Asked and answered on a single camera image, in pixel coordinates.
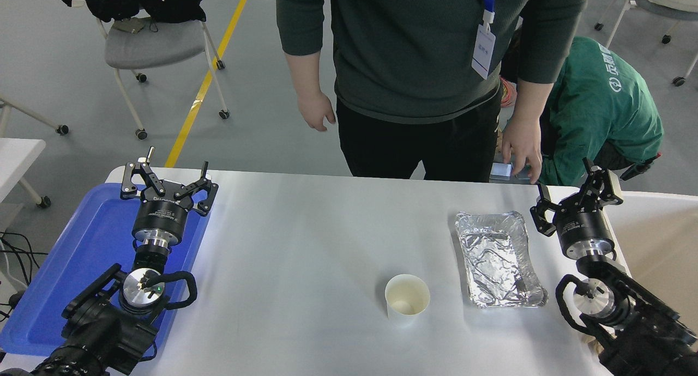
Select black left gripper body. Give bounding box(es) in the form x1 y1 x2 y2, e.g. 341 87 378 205
133 192 192 243

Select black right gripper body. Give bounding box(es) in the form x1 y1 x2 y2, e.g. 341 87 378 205
553 204 616 253

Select white paper cup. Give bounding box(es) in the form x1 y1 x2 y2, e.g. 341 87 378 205
384 274 431 325

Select person's left hand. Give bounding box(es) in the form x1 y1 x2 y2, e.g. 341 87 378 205
501 114 544 185

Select person's right hand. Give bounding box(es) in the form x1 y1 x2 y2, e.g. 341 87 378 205
297 90 336 132

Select silver foil tray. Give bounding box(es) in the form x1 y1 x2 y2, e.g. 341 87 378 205
455 211 549 309

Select large pale bin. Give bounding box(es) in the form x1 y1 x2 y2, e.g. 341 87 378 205
592 191 698 333

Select person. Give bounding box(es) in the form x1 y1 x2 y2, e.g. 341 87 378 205
499 30 664 187
273 0 592 185

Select blue plastic tray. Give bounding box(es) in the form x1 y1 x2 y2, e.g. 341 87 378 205
0 183 212 356

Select white leg with caster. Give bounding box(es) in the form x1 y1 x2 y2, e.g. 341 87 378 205
0 93 70 136

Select grey seat wheeled chair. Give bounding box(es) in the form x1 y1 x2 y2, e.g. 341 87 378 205
71 0 231 141

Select small white side table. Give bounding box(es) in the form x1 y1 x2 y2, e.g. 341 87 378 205
0 138 52 209

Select black cloth heap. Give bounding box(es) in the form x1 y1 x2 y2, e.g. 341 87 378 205
53 0 207 23

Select white wheeled chair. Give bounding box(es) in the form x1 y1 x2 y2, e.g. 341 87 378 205
594 0 698 87

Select black floor cables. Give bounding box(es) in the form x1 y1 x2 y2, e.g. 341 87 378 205
0 232 50 322

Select white badge on blue lanyard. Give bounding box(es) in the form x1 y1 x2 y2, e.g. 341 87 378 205
471 0 497 80

